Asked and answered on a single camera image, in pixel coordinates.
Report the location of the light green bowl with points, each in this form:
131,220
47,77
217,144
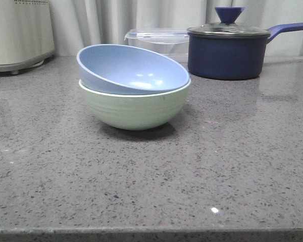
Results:
135,112

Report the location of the light blue bowl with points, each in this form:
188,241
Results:
129,70

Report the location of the clear plastic food container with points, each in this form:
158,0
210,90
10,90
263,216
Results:
169,42

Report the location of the dark blue saucepan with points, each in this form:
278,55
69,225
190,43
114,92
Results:
231,57

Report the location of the grey white curtain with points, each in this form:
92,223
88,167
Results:
77,24

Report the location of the glass lid with blue knob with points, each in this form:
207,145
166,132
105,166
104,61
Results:
227,27

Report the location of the cream white kitchen appliance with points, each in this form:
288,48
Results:
26,34

